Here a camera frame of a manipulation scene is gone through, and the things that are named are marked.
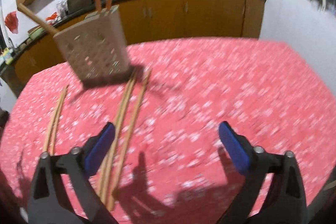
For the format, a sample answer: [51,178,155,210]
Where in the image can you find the beige perforated utensil holder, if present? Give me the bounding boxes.
[54,5,133,88]

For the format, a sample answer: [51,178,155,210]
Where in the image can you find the red plastic bag on wall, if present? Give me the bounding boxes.
[5,11,18,34]

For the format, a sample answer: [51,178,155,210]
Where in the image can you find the lower wooden kitchen cabinets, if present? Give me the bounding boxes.
[7,0,266,84]

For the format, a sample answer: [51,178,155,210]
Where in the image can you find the black cutting board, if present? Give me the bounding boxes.
[67,0,92,14]

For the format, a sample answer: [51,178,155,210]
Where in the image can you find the red floral tablecloth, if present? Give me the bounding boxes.
[1,38,335,223]

